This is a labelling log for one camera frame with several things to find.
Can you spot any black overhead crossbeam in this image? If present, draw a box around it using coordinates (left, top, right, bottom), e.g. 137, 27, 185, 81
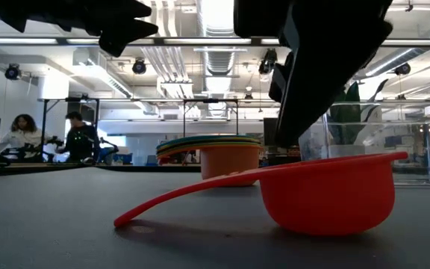
0, 36, 430, 49

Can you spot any clear plastic basket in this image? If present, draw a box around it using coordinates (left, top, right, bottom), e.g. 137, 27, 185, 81
299, 101, 430, 188

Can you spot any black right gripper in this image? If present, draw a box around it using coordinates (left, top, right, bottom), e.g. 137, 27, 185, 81
233, 0, 393, 148

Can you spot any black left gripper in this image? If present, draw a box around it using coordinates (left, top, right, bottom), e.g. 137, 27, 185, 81
28, 0, 159, 58

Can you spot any yellow measuring cup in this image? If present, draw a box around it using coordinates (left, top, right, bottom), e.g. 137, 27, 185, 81
157, 140, 264, 156

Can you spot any person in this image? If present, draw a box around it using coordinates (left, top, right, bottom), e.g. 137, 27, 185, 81
56, 111, 100, 164
0, 114, 54, 161

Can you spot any red measuring cup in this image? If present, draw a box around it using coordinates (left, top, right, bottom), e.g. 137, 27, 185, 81
113, 151, 409, 237

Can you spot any black monitor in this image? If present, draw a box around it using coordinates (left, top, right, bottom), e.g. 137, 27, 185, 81
263, 117, 278, 146

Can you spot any black hanging ceiling device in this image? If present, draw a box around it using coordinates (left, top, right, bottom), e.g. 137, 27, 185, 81
258, 48, 278, 75

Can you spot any black ceiling spotlight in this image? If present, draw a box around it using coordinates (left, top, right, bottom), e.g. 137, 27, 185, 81
393, 62, 412, 77
131, 58, 148, 75
4, 63, 22, 81

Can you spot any potted plant in white pot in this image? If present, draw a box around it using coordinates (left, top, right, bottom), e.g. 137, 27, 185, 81
326, 78, 390, 160

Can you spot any black frame stand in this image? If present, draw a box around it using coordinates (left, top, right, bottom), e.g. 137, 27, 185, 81
41, 97, 100, 158
183, 99, 240, 146

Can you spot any teal measuring cup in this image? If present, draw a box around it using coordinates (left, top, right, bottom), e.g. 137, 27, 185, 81
157, 134, 261, 150

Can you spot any silver ventilation duct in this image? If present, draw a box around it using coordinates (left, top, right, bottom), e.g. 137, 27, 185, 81
196, 0, 237, 75
364, 28, 430, 78

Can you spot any orange measuring cup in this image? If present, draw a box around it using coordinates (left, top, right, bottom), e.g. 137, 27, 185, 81
156, 143, 264, 187

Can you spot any dark grey table mat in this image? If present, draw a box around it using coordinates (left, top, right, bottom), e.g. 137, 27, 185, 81
0, 167, 430, 269

